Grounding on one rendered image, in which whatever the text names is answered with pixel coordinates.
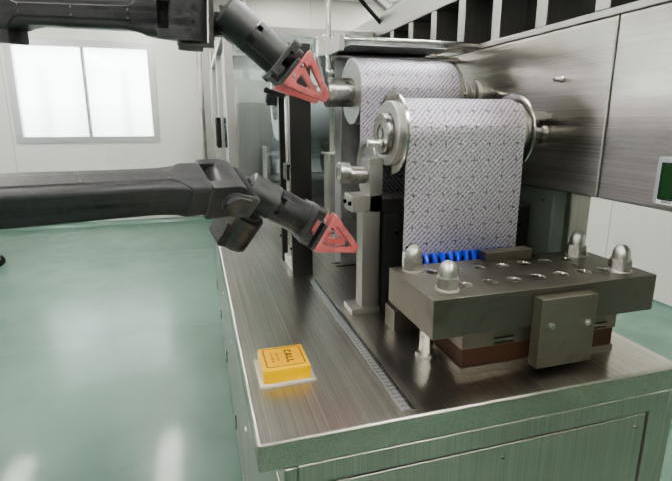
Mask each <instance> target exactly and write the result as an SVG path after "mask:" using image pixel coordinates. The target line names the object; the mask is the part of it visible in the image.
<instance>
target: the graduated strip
mask: <svg viewBox="0 0 672 481"><path fill-rule="evenodd" d="M308 282H309V283H310V284H311V286H312V287H313V289H314V290H315V292H316V293H317V294H318V296H319V297H320V299H321V300H322V301H323V303H324V304H325V306H326V307H327V308H328V310H329V311H330V313H331V314H332V315H333V317H334V318H335V320H336V321H337V323H338V324H339V325H340V327H341V328H342V330H343V331H344V332H345V334H346V335H347V337H348V338H349V339H350V341H351V342H352V344H353V345H354V346H355V348H356V349H357V351H358V352H359V353H360V355H361V356H362V358H363V359H364V361H365V362H366V363H367V365H368V366H369V368H370V369H371V370H372V372H373V373H374V375H375V376H376V377H377V379H378V380H379V382H380V383H381V384H382V386H383V387H384V389H385V390H386V392H387V393H388V394H389V396H390V397H391V399H392V400H393V401H394V403H395V404H396V406H397V407H398V408H399V410H400V411H401V412H405V411H410V410H416V408H415V407H414V405H413V404H412V403H411V401H410V400H409V399H408V397H407V396H406V395H405V394H404V392H403V391H402V390H401V388H400V387H399V386H398V385H397V383H396V382H395V381H394V379H393V378H392V377H391V375H390V374H389V373H388V372H387V370H386V369H385V368H384V366H383V365H382V364H381V362H380V361H379V360H378V359H377V357H376V356H375V355H374V353H373V352H372V351H371V349H370V348H369V347H368V346H367V344H366V343H365V342H364V340H363V339H362V338H361V337H360V335H359V334H358V333H357V331H356V330H355V329H354V327H353V326H352V325H351V324H350V322H349V321H348V320H347V318H346V317H345V316H344V314H343V313H342V312H341V311H340V309H339V308H338V307H337V305H336V304H335V303H334V301H333V300H332V299H331V298H330V296H329V295H328V294H327V292H326V291H325V290H324V289H323V287H322V286H321V285H320V283H319V282H318V281H317V279H316V280H308Z"/></svg>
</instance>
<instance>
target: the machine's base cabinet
mask: <svg viewBox="0 0 672 481"><path fill-rule="evenodd" d="M215 250H216V267H217V281H216V282H217V289H218V299H219V308H220V315H221V323H222V330H223V338H224V345H225V353H226V361H227V368H228V376H229V383H230V391H231V398H232V406H233V413H234V421H235V429H236V436H237V443H238V451H239V458H240V466H241V473H242V481H660V479H661V473H662V467H663V462H664V456H665V451H666V445H667V440H668V434H669V429H670V423H671V418H672V389H668V390H663V391H658V392H653V393H648V394H643V395H638V396H634V397H629V398H624V399H619V400H614V401H609V402H604V403H600V404H595V405H590V406H585V407H580V408H575V409H570V410H566V411H561V412H556V413H551V414H546V415H541V416H536V417H532V418H527V419H522V420H517V421H512V422H507V423H503V424H498V425H493V426H488V427H483V428H478V429H473V430H469V431H464V432H459V433H454V434H449V435H444V436H439V437H435V438H430V439H425V440H420V441H415V442H410V443H405V444H401V445H396V446H391V447H386V448H381V449H376V450H372V451H367V452H362V453H357V454H352V455H347V456H342V457H338V458H333V459H328V460H323V461H318V462H313V463H308V464H304V465H299V466H294V467H289V468H284V469H279V470H274V471H270V472H265V473H259V471H258V467H257V461H256V456H255V450H254V445H253V439H252V434H251V428H250V423H249V417H248V412H247V406H246V401H245V395H244V390H243V384H242V379H241V373H240V368H239V362H238V357H237V351H236V346H235V340H234V335H233V329H232V324H231V318H230V313H229V307H228V302H227V296H226V291H225V285H224V280H223V274H222V269H221V263H220V258H219V252H218V247H217V242H216V241H215Z"/></svg>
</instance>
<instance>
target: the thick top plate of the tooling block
mask: <svg viewBox="0 0 672 481"><path fill-rule="evenodd" d="M565 252H566V251H560V252H549V253H539V254H532V255H531V258H527V259H517V260H506V261H496V262H484V261H482V260H480V259H474V260H463V261H453V262H454V263H455V264H456V266H457V269H458V274H457V275H458V277H459V280H458V287H459V288H460V292H458V293H455V294H445V293H440V292H438V291H436V290H435V286H436V285H437V276H438V273H439V267H440V265H441V263H442V262H441V263H430V264H423V267H422V268H423V269H424V273H421V274H407V273H404V272H402V268H403V266H398V267H389V301H390V302H391V303H392V304H393V305H394V306H395V307H397V308H398V309H399V310H400V311H401V312H402V313H403V314H404V315H405V316H406V317H407V318H408V319H410V320H411V321H412V322H413V323H414V324H415V325H416V326H417V327H418V328H419V329H420V330H421V331H423V332H424V333H425V334H426V335H427V336H428V337H429V338H430V339H431V340H439V339H446V338H453V337H460V336H467V335H474V334H481V333H488V332H495V331H502V330H509V329H516V328H523V327H530V326H531V325H532V315H533V305H534V296H536V295H544V294H552V293H561V292H569V291H577V290H585V289H590V290H592V291H594V292H597V293H599V296H598V304H597V311H596V317H600V316H607V315H614V314H621V313H628V312H635V311H642V310H649V309H651V308H652V302H653V296H654V290H655V283H656V277H657V275H656V274H653V273H650V272H647V271H644V270H641V269H638V268H635V267H632V269H631V270H632V273H630V274H620V273H614V272H611V271H608V270H607V267H608V264H609V259H608V258H605V257H602V256H599V255H596V254H593V253H590V252H587V251H586V254H587V257H585V258H575V257H570V256H567V255H565Z"/></svg>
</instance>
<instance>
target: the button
mask: <svg viewBox="0 0 672 481"><path fill-rule="evenodd" d="M258 364H259V368H260V371H261V375H262V379H263V383H264V385H266V384H272V383H279V382H285V381H292V380H298V379H305V378H311V365H310V362H309V360H308V358H307V356H306V354H305V352H304V350H303V348H302V346H301V344H297V345H289V346H282V347H274V348H267V349H260V350H258Z"/></svg>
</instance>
